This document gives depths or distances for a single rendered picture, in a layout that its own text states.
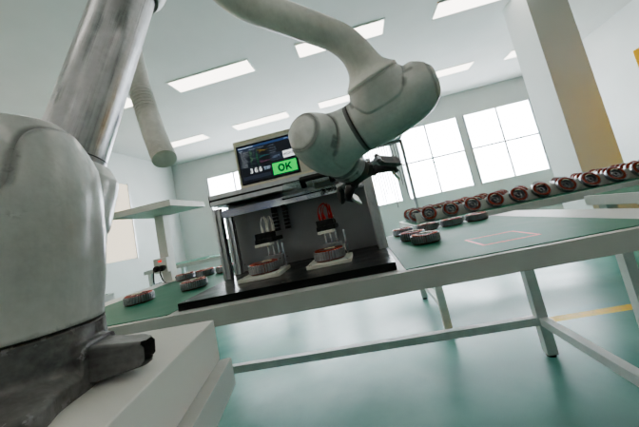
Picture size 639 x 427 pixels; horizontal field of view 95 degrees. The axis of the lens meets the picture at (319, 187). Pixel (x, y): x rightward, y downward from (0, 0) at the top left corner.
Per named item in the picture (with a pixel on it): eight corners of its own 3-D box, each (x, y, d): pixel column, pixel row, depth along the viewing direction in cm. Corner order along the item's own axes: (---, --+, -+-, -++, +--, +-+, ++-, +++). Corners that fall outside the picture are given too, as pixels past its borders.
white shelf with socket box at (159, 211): (183, 284, 152) (169, 199, 157) (119, 298, 156) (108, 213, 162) (216, 271, 186) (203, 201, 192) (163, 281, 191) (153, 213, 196)
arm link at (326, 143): (326, 189, 65) (378, 160, 61) (285, 167, 52) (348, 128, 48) (312, 150, 70) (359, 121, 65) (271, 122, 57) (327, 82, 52)
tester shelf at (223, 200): (372, 168, 113) (369, 158, 113) (209, 207, 121) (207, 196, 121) (369, 181, 156) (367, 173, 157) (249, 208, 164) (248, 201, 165)
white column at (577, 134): (648, 235, 326) (558, -28, 364) (605, 242, 332) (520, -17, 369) (610, 232, 375) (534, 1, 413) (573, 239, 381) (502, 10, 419)
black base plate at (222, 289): (397, 269, 78) (395, 261, 78) (178, 311, 85) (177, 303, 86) (384, 248, 124) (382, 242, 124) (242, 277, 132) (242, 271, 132)
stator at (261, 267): (273, 272, 99) (271, 262, 99) (243, 278, 101) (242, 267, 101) (284, 265, 109) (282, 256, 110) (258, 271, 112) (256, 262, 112)
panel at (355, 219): (385, 242, 124) (369, 174, 128) (240, 272, 132) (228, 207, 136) (385, 242, 125) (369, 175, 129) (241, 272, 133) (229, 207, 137)
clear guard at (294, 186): (358, 183, 88) (354, 163, 88) (281, 200, 91) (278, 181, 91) (358, 190, 120) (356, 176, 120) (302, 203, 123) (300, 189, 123)
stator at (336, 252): (345, 258, 96) (342, 246, 96) (312, 264, 97) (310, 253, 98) (347, 253, 107) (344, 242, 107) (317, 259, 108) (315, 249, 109)
